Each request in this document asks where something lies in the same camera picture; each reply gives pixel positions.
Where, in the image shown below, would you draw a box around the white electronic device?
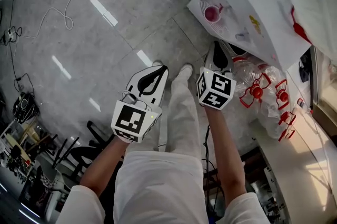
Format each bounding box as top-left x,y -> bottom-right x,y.
263,164 -> 289,222

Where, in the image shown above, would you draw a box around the person's white trousers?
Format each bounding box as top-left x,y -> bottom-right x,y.
156,70 -> 204,163

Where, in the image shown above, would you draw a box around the person's right forearm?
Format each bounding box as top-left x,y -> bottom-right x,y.
204,105 -> 247,205

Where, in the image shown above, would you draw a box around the black floor cable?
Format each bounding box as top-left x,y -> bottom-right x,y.
0,0 -> 36,92

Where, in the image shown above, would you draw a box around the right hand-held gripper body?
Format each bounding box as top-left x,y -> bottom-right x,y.
196,66 -> 237,111

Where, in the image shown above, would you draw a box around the person's right white shoe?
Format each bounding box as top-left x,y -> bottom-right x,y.
179,63 -> 193,79

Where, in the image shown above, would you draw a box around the thin black cable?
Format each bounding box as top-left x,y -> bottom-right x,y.
201,124 -> 227,224

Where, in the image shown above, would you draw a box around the black office chair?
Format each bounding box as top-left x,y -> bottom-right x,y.
52,120 -> 125,184

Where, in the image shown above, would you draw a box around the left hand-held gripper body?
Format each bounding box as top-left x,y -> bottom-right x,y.
110,90 -> 163,144

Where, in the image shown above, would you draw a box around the person's white shirt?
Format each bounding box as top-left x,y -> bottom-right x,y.
55,150 -> 272,224

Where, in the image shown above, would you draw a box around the black framed window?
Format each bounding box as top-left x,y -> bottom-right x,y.
309,45 -> 337,137

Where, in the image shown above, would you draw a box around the white window ledge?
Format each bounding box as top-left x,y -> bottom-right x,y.
250,70 -> 337,224

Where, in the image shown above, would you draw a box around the cluttered work shelf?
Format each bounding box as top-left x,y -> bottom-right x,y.
0,109 -> 62,192

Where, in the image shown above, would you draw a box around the clear bottle red handle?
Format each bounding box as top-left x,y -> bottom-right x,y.
235,58 -> 274,110
274,79 -> 291,111
278,128 -> 296,142
278,111 -> 297,126

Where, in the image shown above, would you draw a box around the red plastic cup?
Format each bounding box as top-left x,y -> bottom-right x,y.
204,5 -> 221,23

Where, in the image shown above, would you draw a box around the person's left forearm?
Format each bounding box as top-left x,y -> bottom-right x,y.
78,135 -> 130,197

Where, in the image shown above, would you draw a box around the black machine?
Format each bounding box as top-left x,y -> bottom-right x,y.
13,92 -> 41,123

